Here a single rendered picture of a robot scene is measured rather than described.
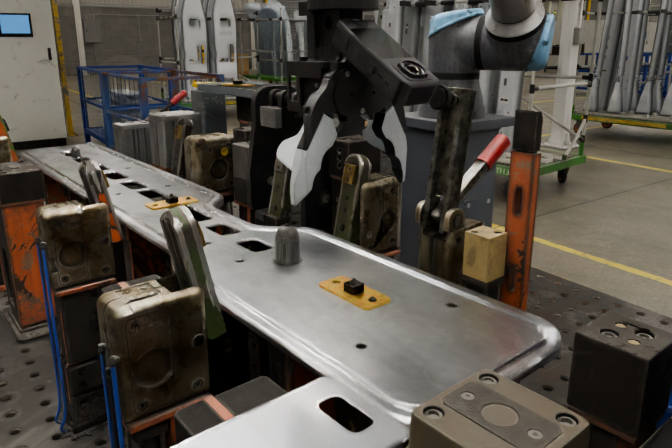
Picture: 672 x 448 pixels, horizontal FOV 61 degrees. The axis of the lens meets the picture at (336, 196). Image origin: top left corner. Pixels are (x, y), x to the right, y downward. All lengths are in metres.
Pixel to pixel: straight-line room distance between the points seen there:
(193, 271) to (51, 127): 7.26
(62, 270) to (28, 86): 6.86
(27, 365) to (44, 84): 6.65
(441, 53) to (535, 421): 1.02
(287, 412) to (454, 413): 0.15
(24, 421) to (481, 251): 0.75
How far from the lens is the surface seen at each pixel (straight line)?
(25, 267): 1.29
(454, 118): 0.70
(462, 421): 0.36
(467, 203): 1.31
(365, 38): 0.55
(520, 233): 0.66
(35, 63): 7.72
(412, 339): 0.56
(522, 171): 0.65
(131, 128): 1.57
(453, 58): 1.30
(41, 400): 1.11
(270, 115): 1.00
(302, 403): 0.47
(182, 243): 0.55
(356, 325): 0.58
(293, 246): 0.71
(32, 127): 7.76
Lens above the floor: 1.27
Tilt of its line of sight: 15 degrees down
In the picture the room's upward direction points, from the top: straight up
